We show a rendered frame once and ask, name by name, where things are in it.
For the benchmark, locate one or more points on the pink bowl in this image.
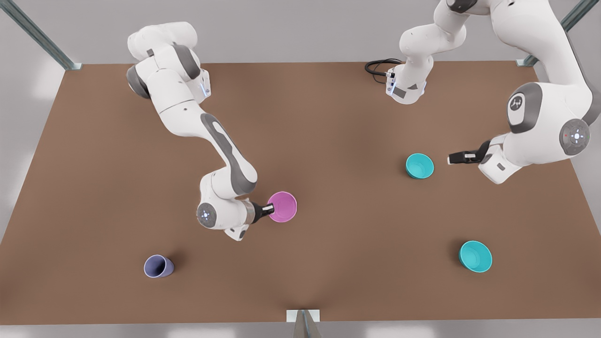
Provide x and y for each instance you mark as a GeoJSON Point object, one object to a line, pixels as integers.
{"type": "Point", "coordinates": [283, 206]}

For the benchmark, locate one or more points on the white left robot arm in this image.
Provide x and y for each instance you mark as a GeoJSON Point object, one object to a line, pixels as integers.
{"type": "Point", "coordinates": [544, 112]}

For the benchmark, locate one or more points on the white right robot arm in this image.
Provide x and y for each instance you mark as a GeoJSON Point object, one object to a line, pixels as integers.
{"type": "Point", "coordinates": [188, 108]}

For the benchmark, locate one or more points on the teal blue bowl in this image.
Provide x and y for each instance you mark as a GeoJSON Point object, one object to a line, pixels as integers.
{"type": "Point", "coordinates": [475, 256]}
{"type": "Point", "coordinates": [419, 165]}

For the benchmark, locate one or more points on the purple cup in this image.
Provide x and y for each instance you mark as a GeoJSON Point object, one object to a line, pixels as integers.
{"type": "Point", "coordinates": [158, 266]}

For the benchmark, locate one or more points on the silver frame post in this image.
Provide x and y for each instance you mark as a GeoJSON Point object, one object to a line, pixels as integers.
{"type": "Point", "coordinates": [554, 35]}
{"type": "Point", "coordinates": [40, 35]}
{"type": "Point", "coordinates": [304, 324]}

